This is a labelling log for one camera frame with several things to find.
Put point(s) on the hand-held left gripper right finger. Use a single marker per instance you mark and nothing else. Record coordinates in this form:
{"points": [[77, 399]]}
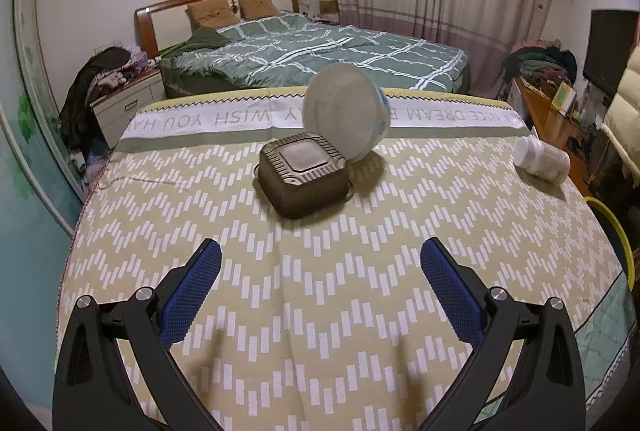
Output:
{"points": [[452, 291]]}

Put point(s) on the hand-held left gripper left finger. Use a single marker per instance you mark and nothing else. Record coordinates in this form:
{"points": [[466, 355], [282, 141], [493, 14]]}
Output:
{"points": [[192, 291]]}

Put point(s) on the brown plastic box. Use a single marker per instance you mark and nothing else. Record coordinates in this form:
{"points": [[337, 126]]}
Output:
{"points": [[300, 191]]}

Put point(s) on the yellow rimmed trash bin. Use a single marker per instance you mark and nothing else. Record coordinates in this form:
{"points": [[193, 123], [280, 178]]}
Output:
{"points": [[621, 251]]}

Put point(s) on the beige zigzag printed blanket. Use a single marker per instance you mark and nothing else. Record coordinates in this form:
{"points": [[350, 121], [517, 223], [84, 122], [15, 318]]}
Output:
{"points": [[350, 286]]}

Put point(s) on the green quilted mat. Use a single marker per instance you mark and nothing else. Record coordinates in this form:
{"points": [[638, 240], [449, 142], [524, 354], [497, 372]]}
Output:
{"points": [[600, 326]]}

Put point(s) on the white plastic bottle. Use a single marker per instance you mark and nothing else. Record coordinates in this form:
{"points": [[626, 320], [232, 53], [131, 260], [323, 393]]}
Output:
{"points": [[545, 161]]}

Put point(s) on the wooden side desk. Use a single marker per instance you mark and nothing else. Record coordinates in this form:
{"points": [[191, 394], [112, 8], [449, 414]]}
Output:
{"points": [[550, 126]]}

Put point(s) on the white nightstand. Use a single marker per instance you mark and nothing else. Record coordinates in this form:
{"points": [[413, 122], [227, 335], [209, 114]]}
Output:
{"points": [[125, 106]]}

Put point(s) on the white cardboard box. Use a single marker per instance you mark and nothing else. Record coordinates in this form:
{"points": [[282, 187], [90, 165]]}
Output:
{"points": [[517, 98]]}

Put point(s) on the white plastic bowl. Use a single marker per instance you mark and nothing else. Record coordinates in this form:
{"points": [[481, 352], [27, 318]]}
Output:
{"points": [[340, 106]]}

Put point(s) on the pile of dark clothes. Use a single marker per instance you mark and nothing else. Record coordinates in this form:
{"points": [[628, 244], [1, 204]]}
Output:
{"points": [[80, 101]]}

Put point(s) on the sliding door wardrobe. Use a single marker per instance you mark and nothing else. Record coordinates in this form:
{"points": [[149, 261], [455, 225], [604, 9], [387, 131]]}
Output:
{"points": [[30, 136]]}

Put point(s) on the colourful clothes pile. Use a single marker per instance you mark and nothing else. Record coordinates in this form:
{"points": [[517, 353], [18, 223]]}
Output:
{"points": [[130, 68]]}

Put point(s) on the dark green cloth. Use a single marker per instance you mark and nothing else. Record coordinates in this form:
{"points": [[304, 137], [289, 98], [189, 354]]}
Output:
{"points": [[200, 42]]}

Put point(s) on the white padded chair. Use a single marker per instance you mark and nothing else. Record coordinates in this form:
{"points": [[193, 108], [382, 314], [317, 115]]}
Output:
{"points": [[625, 101]]}

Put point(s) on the wooden bed headboard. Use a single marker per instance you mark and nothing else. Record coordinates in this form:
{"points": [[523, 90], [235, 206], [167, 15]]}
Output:
{"points": [[144, 33]]}

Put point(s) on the green plaid duvet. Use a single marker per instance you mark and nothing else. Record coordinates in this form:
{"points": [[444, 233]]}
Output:
{"points": [[310, 46]]}

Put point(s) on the brown pillow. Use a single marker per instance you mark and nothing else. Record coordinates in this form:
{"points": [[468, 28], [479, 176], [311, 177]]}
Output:
{"points": [[257, 3], [212, 11]]}

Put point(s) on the black television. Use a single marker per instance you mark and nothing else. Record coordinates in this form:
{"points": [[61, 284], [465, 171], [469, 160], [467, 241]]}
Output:
{"points": [[605, 51]]}

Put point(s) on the small yellow basket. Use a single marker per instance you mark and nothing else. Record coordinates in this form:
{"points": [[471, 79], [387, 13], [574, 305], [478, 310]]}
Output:
{"points": [[328, 4]]}

